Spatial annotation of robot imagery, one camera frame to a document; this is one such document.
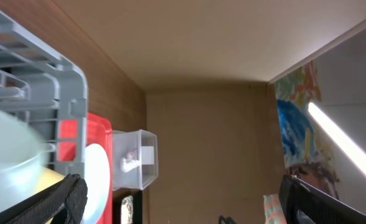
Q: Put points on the red snack wrapper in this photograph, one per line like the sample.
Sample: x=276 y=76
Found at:
x=132 y=154

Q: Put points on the white napkin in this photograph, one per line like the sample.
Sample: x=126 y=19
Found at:
x=128 y=164

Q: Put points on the clear plastic bin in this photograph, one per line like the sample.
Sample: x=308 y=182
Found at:
x=142 y=176

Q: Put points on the grey dishwasher rack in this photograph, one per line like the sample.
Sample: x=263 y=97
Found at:
x=44 y=89

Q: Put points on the yellow plastic cup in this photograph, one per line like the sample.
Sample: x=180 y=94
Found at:
x=47 y=178

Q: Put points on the green bowl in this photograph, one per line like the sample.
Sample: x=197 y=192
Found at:
x=22 y=160

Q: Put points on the light blue plate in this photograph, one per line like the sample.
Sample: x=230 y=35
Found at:
x=97 y=175

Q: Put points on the black tray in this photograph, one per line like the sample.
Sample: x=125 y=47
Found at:
x=117 y=197

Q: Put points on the red plastic tray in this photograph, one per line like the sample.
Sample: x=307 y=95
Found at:
x=99 y=131

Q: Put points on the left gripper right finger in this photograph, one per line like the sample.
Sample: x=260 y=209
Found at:
x=302 y=203

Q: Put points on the rice food scraps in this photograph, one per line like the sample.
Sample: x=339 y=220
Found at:
x=127 y=210

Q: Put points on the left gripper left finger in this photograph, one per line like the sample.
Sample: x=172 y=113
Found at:
x=62 y=203

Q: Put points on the bright ceiling light strip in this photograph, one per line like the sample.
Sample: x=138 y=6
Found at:
x=349 y=147

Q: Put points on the colourful wall painting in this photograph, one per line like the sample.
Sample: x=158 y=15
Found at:
x=307 y=149

